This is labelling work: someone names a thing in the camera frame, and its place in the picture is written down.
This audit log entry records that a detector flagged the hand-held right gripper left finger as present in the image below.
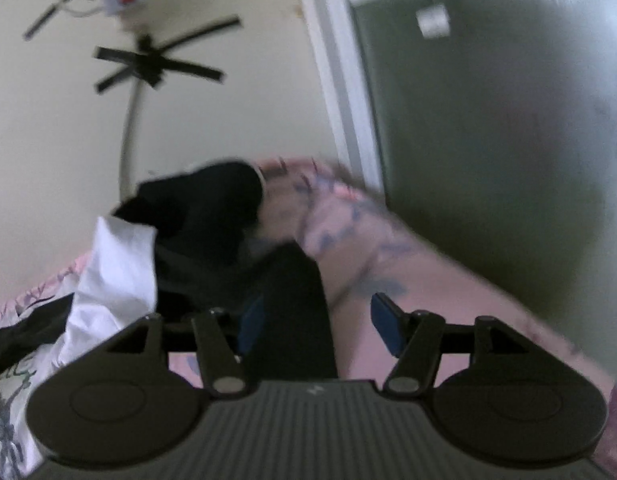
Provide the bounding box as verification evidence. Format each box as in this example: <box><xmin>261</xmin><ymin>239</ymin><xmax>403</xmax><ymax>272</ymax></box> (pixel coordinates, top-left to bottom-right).
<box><xmin>106</xmin><ymin>296</ymin><xmax>266</xmax><ymax>399</ymax></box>

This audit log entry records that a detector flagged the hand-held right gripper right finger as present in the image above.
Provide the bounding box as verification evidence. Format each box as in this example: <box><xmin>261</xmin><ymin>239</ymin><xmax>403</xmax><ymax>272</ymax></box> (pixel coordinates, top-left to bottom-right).
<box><xmin>371</xmin><ymin>292</ymin><xmax>527</xmax><ymax>396</ymax></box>

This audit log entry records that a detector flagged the black garment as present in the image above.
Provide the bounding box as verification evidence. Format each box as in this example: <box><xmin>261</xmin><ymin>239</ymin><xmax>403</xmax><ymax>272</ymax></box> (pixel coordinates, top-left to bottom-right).
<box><xmin>112</xmin><ymin>160</ymin><xmax>339</xmax><ymax>382</ymax></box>

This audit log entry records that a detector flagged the white garment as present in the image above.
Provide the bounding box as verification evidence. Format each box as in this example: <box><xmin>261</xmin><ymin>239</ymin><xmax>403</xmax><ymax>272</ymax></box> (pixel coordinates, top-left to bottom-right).
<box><xmin>36</xmin><ymin>215</ymin><xmax>158</xmax><ymax>386</ymax></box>

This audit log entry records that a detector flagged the pink floral bed sheet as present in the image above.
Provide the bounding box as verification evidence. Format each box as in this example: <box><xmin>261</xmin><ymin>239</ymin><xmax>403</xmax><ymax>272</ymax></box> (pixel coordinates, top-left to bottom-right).
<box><xmin>0</xmin><ymin>155</ymin><xmax>617</xmax><ymax>480</ymax></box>

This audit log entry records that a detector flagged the frosted glass door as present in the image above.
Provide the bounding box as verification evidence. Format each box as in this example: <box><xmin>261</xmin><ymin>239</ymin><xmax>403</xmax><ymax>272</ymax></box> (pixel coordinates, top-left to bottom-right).
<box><xmin>338</xmin><ymin>0</ymin><xmax>617</xmax><ymax>361</ymax></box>

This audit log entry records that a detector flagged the dark cloth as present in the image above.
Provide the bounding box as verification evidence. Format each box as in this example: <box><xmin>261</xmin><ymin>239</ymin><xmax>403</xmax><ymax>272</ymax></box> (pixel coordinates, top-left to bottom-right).
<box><xmin>0</xmin><ymin>294</ymin><xmax>75</xmax><ymax>381</ymax></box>

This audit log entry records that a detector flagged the white printed cloth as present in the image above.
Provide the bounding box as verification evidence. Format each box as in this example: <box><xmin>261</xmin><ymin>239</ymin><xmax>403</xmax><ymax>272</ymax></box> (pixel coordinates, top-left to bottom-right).
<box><xmin>0</xmin><ymin>350</ymin><xmax>44</xmax><ymax>480</ymax></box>

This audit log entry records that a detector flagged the white door sticker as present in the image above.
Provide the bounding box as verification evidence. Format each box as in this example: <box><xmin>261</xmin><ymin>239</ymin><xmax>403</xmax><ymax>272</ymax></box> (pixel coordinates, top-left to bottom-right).
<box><xmin>415</xmin><ymin>4</ymin><xmax>450</xmax><ymax>39</ymax></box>

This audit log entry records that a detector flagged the grey wall pipe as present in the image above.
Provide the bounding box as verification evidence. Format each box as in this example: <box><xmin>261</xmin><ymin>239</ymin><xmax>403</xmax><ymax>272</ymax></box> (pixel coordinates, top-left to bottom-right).
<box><xmin>118</xmin><ymin>80</ymin><xmax>145</xmax><ymax>201</ymax></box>

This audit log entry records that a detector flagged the white door frame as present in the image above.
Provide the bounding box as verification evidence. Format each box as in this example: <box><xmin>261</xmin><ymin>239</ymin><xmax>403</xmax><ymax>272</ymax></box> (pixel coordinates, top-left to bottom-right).
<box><xmin>302</xmin><ymin>0</ymin><xmax>389</xmax><ymax>196</ymax></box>

